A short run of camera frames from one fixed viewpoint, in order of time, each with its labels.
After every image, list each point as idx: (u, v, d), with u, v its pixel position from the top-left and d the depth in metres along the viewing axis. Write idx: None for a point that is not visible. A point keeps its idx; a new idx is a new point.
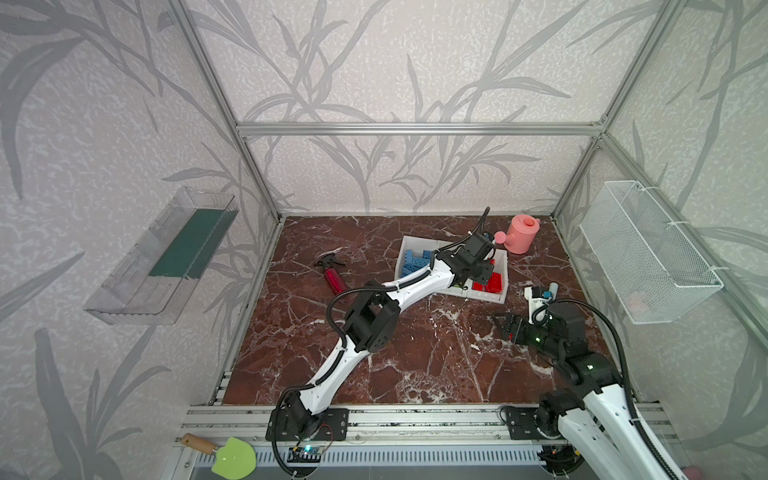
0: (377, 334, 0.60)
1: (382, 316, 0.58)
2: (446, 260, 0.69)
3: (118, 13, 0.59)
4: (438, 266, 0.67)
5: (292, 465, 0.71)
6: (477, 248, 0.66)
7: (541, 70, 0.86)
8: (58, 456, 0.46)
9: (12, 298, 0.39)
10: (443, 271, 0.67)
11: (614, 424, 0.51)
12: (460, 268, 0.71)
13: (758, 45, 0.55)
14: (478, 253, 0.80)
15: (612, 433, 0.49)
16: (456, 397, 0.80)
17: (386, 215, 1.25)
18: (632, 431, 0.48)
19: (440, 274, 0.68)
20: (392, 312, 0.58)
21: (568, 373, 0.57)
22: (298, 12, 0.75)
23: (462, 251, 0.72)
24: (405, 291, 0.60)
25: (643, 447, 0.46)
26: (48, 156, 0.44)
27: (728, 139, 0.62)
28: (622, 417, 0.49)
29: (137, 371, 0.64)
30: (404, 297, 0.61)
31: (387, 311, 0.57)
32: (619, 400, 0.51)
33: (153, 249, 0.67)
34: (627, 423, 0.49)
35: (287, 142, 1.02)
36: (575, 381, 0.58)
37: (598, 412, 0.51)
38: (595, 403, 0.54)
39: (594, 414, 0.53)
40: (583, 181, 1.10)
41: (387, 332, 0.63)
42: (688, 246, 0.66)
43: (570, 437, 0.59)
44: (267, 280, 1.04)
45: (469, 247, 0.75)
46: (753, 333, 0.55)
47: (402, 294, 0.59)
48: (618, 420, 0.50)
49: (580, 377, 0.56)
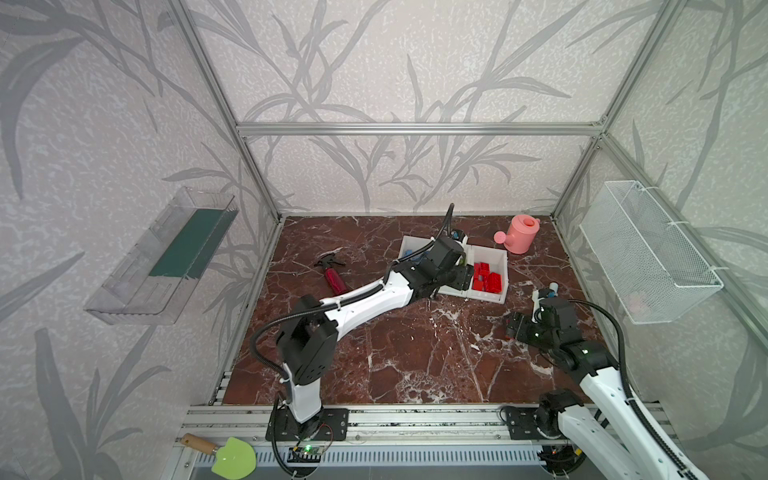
0: (309, 363, 0.48)
1: (314, 340, 0.46)
2: (406, 272, 0.59)
3: (118, 13, 0.59)
4: (395, 280, 0.57)
5: (292, 465, 0.71)
6: (442, 257, 0.64)
7: (541, 70, 0.86)
8: (58, 456, 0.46)
9: (12, 298, 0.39)
10: (400, 285, 0.57)
11: (610, 404, 0.51)
12: (422, 283, 0.61)
13: (759, 45, 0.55)
14: (443, 263, 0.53)
15: (609, 414, 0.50)
16: (456, 397, 0.80)
17: (386, 215, 1.25)
18: (628, 410, 0.48)
19: (395, 290, 0.57)
20: (326, 337, 0.46)
21: (563, 359, 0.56)
22: (298, 12, 0.75)
23: (426, 261, 0.66)
24: (348, 309, 0.49)
25: (638, 425, 0.46)
26: (48, 156, 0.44)
27: (728, 139, 0.62)
28: (617, 398, 0.49)
29: (138, 371, 0.64)
30: (344, 318, 0.48)
31: (320, 334, 0.46)
32: (614, 381, 0.51)
33: (153, 250, 0.67)
34: (622, 403, 0.49)
35: (287, 143, 1.03)
36: (572, 367, 0.58)
37: (594, 395, 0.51)
38: (590, 386, 0.55)
39: (590, 399, 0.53)
40: (584, 181, 1.10)
41: (323, 359, 0.50)
42: (688, 246, 0.66)
43: (570, 432, 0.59)
44: (267, 280, 1.04)
45: (433, 257, 0.64)
46: (753, 333, 0.55)
47: (343, 314, 0.48)
48: (613, 400, 0.50)
49: (576, 362, 0.56)
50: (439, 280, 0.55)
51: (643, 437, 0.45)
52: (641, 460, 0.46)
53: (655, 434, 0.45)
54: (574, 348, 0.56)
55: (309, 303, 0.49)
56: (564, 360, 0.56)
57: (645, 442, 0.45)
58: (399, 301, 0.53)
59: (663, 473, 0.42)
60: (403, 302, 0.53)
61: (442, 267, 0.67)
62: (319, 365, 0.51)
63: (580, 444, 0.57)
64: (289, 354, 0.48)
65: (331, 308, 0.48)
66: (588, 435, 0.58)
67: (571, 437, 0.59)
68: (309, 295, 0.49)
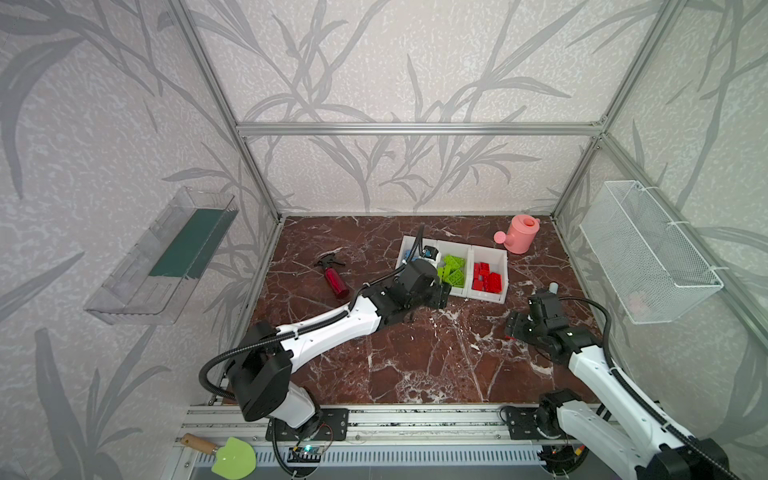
0: (257, 399, 0.44)
1: (266, 372, 0.42)
2: (375, 297, 0.56)
3: (118, 13, 0.59)
4: (362, 305, 0.54)
5: (292, 465, 0.71)
6: (412, 282, 0.61)
7: (541, 70, 0.86)
8: (58, 457, 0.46)
9: (13, 298, 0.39)
10: (366, 311, 0.54)
11: (596, 377, 0.53)
12: (392, 308, 0.58)
13: (758, 45, 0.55)
14: (413, 288, 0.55)
15: (597, 387, 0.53)
16: (456, 397, 0.80)
17: (386, 215, 1.25)
18: (612, 381, 0.50)
19: (361, 317, 0.54)
20: (279, 369, 0.42)
21: (552, 345, 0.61)
22: (298, 12, 0.75)
23: (397, 284, 0.63)
24: (306, 338, 0.46)
25: (622, 391, 0.48)
26: (48, 156, 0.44)
27: (728, 139, 0.62)
28: (602, 370, 0.52)
29: (138, 371, 0.64)
30: (300, 348, 0.45)
31: (272, 366, 0.42)
32: (598, 356, 0.54)
33: (153, 250, 0.67)
34: (607, 374, 0.51)
35: (287, 143, 1.03)
36: (558, 351, 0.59)
37: (580, 371, 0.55)
38: (575, 363, 0.58)
39: (580, 378, 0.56)
40: (584, 181, 1.10)
41: (273, 394, 0.46)
42: (687, 246, 0.67)
43: (568, 426, 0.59)
44: (267, 280, 1.04)
45: (404, 281, 0.61)
46: (753, 333, 0.55)
47: (300, 344, 0.45)
48: (598, 372, 0.52)
49: (563, 346, 0.60)
50: (409, 304, 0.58)
51: (627, 400, 0.47)
52: (629, 425, 0.47)
53: (638, 397, 0.47)
54: (562, 333, 0.59)
55: (264, 331, 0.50)
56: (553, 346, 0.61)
57: (628, 405, 0.47)
58: (365, 327, 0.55)
59: (647, 431, 0.43)
60: (371, 327, 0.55)
61: (411, 292, 0.63)
62: (267, 400, 0.46)
63: (580, 436, 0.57)
64: (236, 386, 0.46)
65: (287, 338, 0.45)
66: (585, 422, 0.58)
67: (571, 432, 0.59)
68: (265, 324, 0.45)
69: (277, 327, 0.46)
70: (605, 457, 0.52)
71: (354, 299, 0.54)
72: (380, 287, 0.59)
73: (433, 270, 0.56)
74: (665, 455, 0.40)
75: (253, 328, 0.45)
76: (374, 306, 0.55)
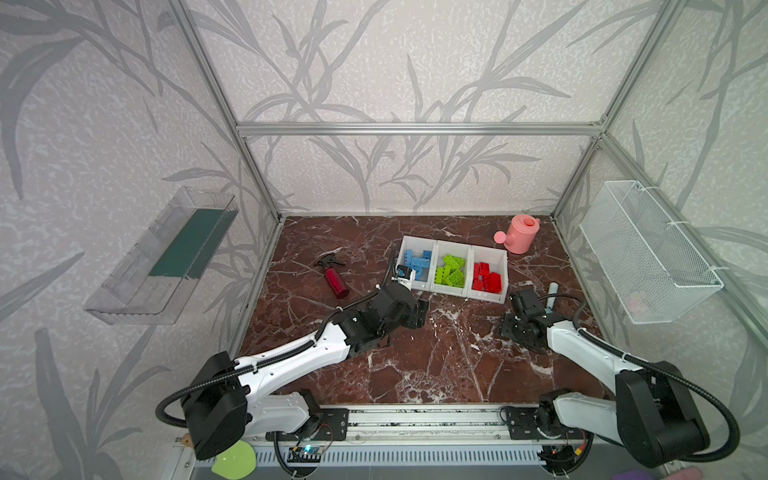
0: (208, 438, 0.42)
1: (220, 409, 0.40)
2: (346, 325, 0.55)
3: (118, 13, 0.59)
4: (330, 334, 0.53)
5: (292, 464, 0.71)
6: (385, 309, 0.59)
7: (541, 70, 0.86)
8: (58, 457, 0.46)
9: (12, 298, 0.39)
10: (334, 342, 0.52)
11: (569, 340, 0.59)
12: (363, 336, 0.56)
13: (758, 45, 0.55)
14: (385, 314, 0.61)
15: (572, 350, 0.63)
16: (456, 397, 0.80)
17: (386, 215, 1.25)
18: (581, 339, 0.55)
19: (328, 347, 0.52)
20: (232, 407, 0.41)
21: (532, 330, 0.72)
22: (298, 12, 0.75)
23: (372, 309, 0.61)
24: (266, 372, 0.44)
25: (588, 343, 0.54)
26: (48, 156, 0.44)
27: (728, 139, 0.62)
28: (571, 334, 0.58)
29: (138, 371, 0.64)
30: (259, 383, 0.44)
31: (226, 402, 0.40)
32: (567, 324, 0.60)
33: (153, 250, 0.67)
34: (575, 336, 0.57)
35: (287, 143, 1.03)
36: (537, 334, 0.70)
37: (556, 341, 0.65)
38: (550, 336, 0.64)
39: (558, 348, 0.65)
40: (584, 181, 1.10)
41: (227, 431, 0.44)
42: (688, 246, 0.66)
43: (568, 417, 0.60)
44: (267, 280, 1.04)
45: (377, 307, 0.60)
46: (753, 333, 0.55)
47: (259, 378, 0.43)
48: (570, 337, 0.58)
49: (541, 329, 0.66)
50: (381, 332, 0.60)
51: (593, 349, 0.52)
52: (601, 368, 0.51)
53: (600, 344, 0.52)
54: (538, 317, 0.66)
55: (222, 363, 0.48)
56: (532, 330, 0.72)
57: (594, 353, 0.52)
58: (332, 357, 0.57)
59: (610, 365, 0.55)
60: (338, 357, 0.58)
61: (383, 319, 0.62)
62: (220, 439, 0.44)
63: (581, 422, 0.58)
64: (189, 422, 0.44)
65: (245, 371, 0.43)
66: (580, 405, 0.59)
67: (572, 424, 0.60)
68: (224, 355, 0.44)
69: (236, 360, 0.44)
70: (605, 431, 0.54)
71: (323, 328, 0.53)
72: (351, 313, 0.57)
73: (406, 298, 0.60)
74: (627, 376, 0.44)
75: (210, 359, 0.44)
76: (343, 334, 0.53)
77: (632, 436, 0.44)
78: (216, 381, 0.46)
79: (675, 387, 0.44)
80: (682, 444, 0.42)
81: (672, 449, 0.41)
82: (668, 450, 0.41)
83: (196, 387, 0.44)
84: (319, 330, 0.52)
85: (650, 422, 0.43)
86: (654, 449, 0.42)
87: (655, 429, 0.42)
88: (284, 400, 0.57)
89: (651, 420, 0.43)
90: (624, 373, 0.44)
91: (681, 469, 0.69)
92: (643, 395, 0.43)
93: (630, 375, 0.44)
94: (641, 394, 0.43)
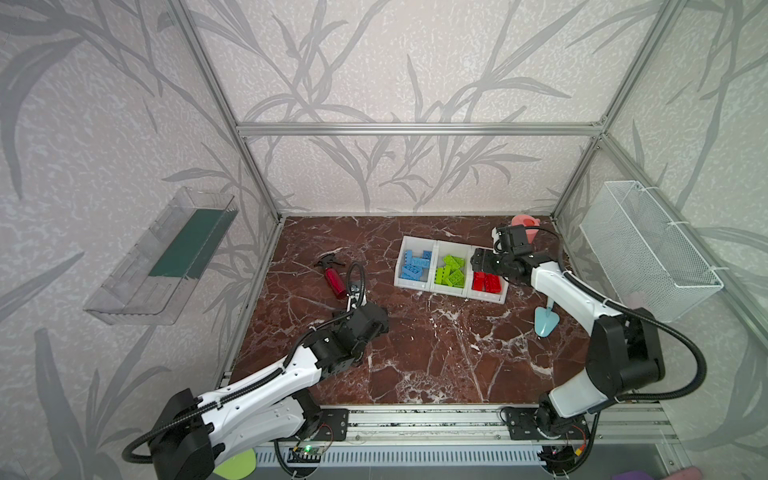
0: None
1: (182, 450, 0.40)
2: (318, 346, 0.55)
3: (118, 13, 0.59)
4: (300, 359, 0.52)
5: (292, 465, 0.71)
6: (361, 329, 0.62)
7: (541, 70, 0.86)
8: (58, 457, 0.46)
9: (12, 298, 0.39)
10: (304, 366, 0.52)
11: (551, 282, 0.61)
12: (336, 356, 0.56)
13: (758, 45, 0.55)
14: (361, 335, 0.62)
15: (552, 291, 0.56)
16: (456, 397, 0.80)
17: (386, 215, 1.25)
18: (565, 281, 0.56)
19: (298, 373, 0.52)
20: (196, 447, 0.40)
21: (515, 268, 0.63)
22: (298, 12, 0.75)
23: (345, 328, 0.61)
24: (231, 407, 0.44)
25: (575, 287, 0.54)
26: (47, 157, 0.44)
27: (728, 139, 0.62)
28: (557, 277, 0.58)
29: (138, 371, 0.64)
30: (224, 418, 0.43)
31: (190, 442, 0.40)
32: (551, 265, 0.61)
33: (153, 250, 0.67)
34: (560, 277, 0.58)
35: (287, 143, 1.03)
36: (523, 272, 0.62)
37: (540, 282, 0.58)
38: (535, 277, 0.65)
39: (539, 290, 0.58)
40: (584, 181, 1.10)
41: (195, 470, 0.44)
42: (687, 246, 0.67)
43: (563, 406, 0.64)
44: (267, 280, 1.04)
45: (352, 327, 0.60)
46: (754, 333, 0.55)
47: (223, 413, 0.43)
48: (553, 277, 0.60)
49: (526, 268, 0.67)
50: (354, 353, 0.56)
51: (577, 293, 0.54)
52: (579, 312, 0.54)
53: (589, 290, 0.53)
54: (527, 256, 0.66)
55: (186, 402, 0.46)
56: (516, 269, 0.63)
57: (580, 298, 0.53)
58: (303, 382, 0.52)
59: (591, 310, 0.48)
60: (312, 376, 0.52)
61: (358, 341, 0.63)
62: (187, 478, 0.44)
63: (572, 404, 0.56)
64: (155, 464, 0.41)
65: (209, 409, 0.42)
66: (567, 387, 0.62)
67: (569, 414, 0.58)
68: (188, 391, 0.43)
69: (199, 396, 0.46)
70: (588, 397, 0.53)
71: (293, 353, 0.52)
72: (324, 334, 0.57)
73: (382, 317, 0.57)
74: (605, 321, 0.46)
75: (172, 397, 0.43)
76: (315, 357, 0.53)
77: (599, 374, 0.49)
78: (178, 422, 0.45)
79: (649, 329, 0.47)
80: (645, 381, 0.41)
81: (635, 385, 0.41)
82: (630, 384, 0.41)
83: (157, 432, 0.44)
84: (288, 355, 0.52)
85: (616, 359, 0.47)
86: (616, 383, 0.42)
87: (620, 365, 0.46)
88: (271, 409, 0.58)
89: (618, 356, 0.46)
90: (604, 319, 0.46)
91: (681, 469, 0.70)
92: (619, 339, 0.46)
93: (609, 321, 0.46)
94: (617, 338, 0.46)
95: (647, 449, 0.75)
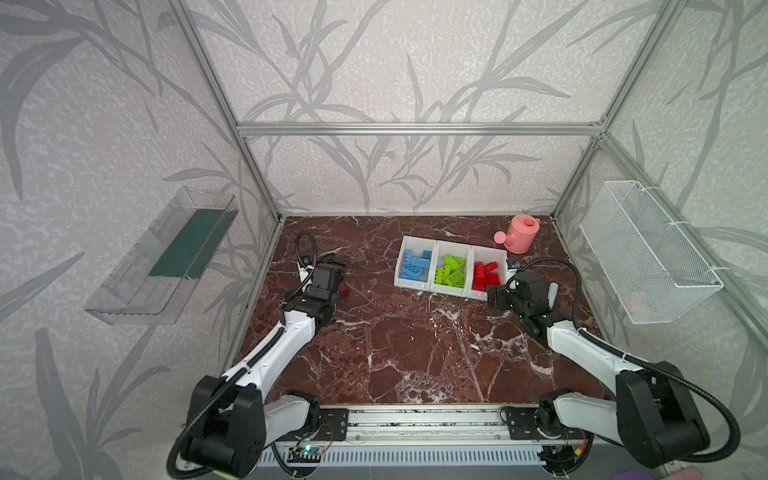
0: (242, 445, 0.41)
1: (236, 413, 0.41)
2: (299, 307, 0.58)
3: (118, 13, 0.59)
4: (293, 318, 0.55)
5: (292, 465, 0.71)
6: (326, 280, 0.66)
7: (541, 70, 0.86)
8: (58, 457, 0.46)
9: (12, 298, 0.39)
10: (299, 320, 0.55)
11: (570, 340, 0.58)
12: (318, 308, 0.60)
13: (758, 45, 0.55)
14: (329, 284, 0.66)
15: (572, 350, 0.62)
16: (456, 397, 0.80)
17: (386, 215, 1.25)
18: (581, 338, 0.55)
19: (297, 327, 0.54)
20: (251, 403, 0.41)
21: (532, 328, 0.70)
22: (298, 12, 0.75)
23: (314, 288, 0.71)
24: (260, 367, 0.45)
25: (589, 342, 0.53)
26: (48, 156, 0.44)
27: (728, 139, 0.62)
28: (573, 334, 0.57)
29: (138, 371, 0.64)
30: (260, 375, 0.44)
31: (242, 402, 0.41)
32: (568, 325, 0.59)
33: (153, 249, 0.67)
34: (576, 335, 0.56)
35: (287, 143, 1.03)
36: (538, 334, 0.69)
37: (558, 341, 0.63)
38: (552, 338, 0.63)
39: (559, 349, 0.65)
40: (584, 181, 1.10)
41: (252, 437, 0.42)
42: (687, 246, 0.67)
43: (568, 416, 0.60)
44: (267, 280, 1.04)
45: (319, 282, 0.67)
46: (754, 334, 0.55)
47: (256, 373, 0.44)
48: (570, 336, 0.58)
49: (541, 330, 0.66)
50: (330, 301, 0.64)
51: (593, 349, 0.52)
52: (602, 368, 0.51)
53: (601, 343, 0.52)
54: (539, 317, 0.66)
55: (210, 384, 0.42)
56: (532, 329, 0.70)
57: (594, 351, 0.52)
58: (305, 333, 0.57)
59: (611, 365, 0.46)
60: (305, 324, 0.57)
61: (327, 290, 0.66)
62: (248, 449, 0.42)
63: (579, 421, 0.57)
64: (207, 455, 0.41)
65: (242, 374, 0.44)
66: (578, 404, 0.59)
67: (572, 423, 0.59)
68: (207, 378, 0.42)
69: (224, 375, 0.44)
70: (604, 431, 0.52)
71: (284, 316, 0.56)
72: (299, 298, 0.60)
73: (335, 266, 0.68)
74: (629, 377, 0.44)
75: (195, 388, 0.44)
76: (302, 313, 0.57)
77: (632, 434, 0.44)
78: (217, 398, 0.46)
79: (675, 386, 0.44)
80: (683, 444, 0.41)
81: (673, 448, 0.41)
82: (668, 449, 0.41)
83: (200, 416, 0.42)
84: (282, 318, 0.55)
85: (648, 422, 0.42)
86: (653, 449, 0.42)
87: (654, 428, 0.42)
88: (280, 401, 0.56)
89: (647, 415, 0.42)
90: (625, 374, 0.44)
91: (681, 469, 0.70)
92: (644, 396, 0.43)
93: (632, 376, 0.44)
94: (642, 395, 0.43)
95: None
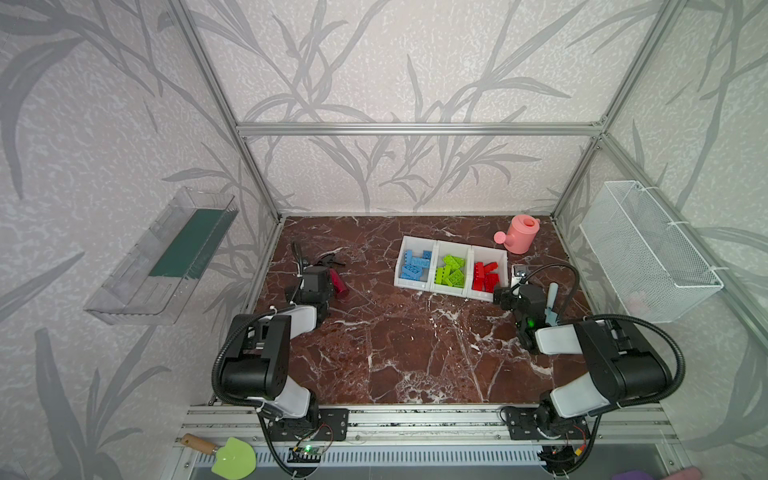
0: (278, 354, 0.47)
1: (274, 329, 0.48)
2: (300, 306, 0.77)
3: (118, 13, 0.59)
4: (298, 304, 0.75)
5: (292, 465, 0.71)
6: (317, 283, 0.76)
7: (541, 70, 0.86)
8: (58, 457, 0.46)
9: (11, 298, 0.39)
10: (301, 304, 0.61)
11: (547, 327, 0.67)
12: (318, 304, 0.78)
13: (758, 45, 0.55)
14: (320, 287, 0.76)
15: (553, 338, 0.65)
16: (456, 397, 0.80)
17: (386, 215, 1.25)
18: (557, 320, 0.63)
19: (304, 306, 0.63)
20: (286, 321, 0.49)
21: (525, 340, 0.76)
22: (298, 12, 0.75)
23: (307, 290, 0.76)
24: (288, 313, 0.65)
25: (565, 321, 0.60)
26: (48, 156, 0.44)
27: (728, 139, 0.62)
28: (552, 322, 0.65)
29: (138, 371, 0.64)
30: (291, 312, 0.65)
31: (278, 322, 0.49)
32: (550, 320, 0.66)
33: (153, 249, 0.67)
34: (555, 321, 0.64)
35: (287, 143, 1.03)
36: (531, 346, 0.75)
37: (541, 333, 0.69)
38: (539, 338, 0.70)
39: (546, 345, 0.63)
40: (584, 181, 1.10)
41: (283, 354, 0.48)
42: (688, 246, 0.66)
43: (563, 405, 0.64)
44: (267, 280, 1.04)
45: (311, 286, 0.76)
46: (754, 334, 0.55)
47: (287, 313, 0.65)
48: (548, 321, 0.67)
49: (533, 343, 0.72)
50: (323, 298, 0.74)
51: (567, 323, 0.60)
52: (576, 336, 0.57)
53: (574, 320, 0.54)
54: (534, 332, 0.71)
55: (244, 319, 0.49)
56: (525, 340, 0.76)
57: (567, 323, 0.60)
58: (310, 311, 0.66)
59: None
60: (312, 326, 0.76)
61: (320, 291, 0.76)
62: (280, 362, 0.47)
63: (575, 405, 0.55)
64: (243, 368, 0.46)
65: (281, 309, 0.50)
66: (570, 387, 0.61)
67: (570, 414, 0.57)
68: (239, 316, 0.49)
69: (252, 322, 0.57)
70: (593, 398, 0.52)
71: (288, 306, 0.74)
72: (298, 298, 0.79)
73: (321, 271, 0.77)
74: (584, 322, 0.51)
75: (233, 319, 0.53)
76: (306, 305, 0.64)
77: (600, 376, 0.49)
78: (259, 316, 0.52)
79: (630, 330, 0.50)
80: (642, 370, 0.46)
81: (631, 371, 0.46)
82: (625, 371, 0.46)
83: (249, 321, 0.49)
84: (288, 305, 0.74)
85: (601, 350, 0.48)
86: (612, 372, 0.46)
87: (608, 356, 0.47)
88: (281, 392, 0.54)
89: (604, 348, 0.48)
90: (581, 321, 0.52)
91: (681, 469, 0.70)
92: (594, 330, 0.50)
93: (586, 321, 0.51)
94: (595, 331, 0.50)
95: (647, 449, 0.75)
